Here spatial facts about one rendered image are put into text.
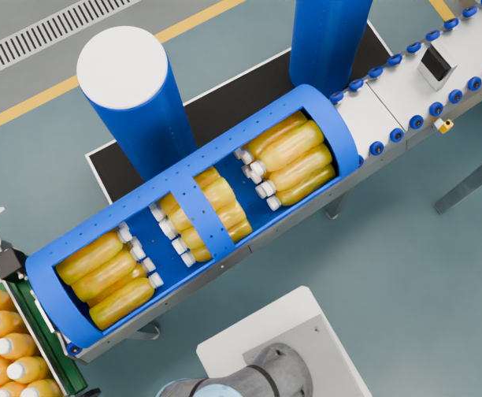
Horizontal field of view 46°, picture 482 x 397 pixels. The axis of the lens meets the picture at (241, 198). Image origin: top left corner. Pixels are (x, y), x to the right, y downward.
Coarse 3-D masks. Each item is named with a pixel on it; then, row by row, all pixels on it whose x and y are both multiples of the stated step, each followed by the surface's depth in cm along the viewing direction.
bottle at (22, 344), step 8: (8, 336) 148; (16, 336) 149; (24, 336) 153; (16, 344) 147; (24, 344) 150; (32, 344) 155; (8, 352) 145; (16, 352) 147; (24, 352) 151; (32, 352) 156; (40, 352) 162
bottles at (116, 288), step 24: (288, 192) 155; (312, 192) 158; (168, 216) 160; (120, 264) 149; (144, 264) 157; (192, 264) 154; (72, 288) 148; (96, 288) 149; (120, 288) 151; (144, 288) 150; (96, 312) 148; (120, 312) 149
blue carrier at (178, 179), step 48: (288, 96) 150; (240, 144) 143; (336, 144) 144; (144, 192) 143; (192, 192) 139; (240, 192) 167; (144, 240) 164; (240, 240) 156; (48, 288) 134; (96, 336) 141
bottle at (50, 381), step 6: (54, 378) 158; (30, 384) 145; (36, 384) 145; (42, 384) 146; (48, 384) 148; (54, 384) 151; (66, 384) 160; (36, 390) 143; (42, 390) 144; (48, 390) 146; (54, 390) 150; (60, 390) 154; (42, 396) 144; (48, 396) 146; (54, 396) 150; (60, 396) 154
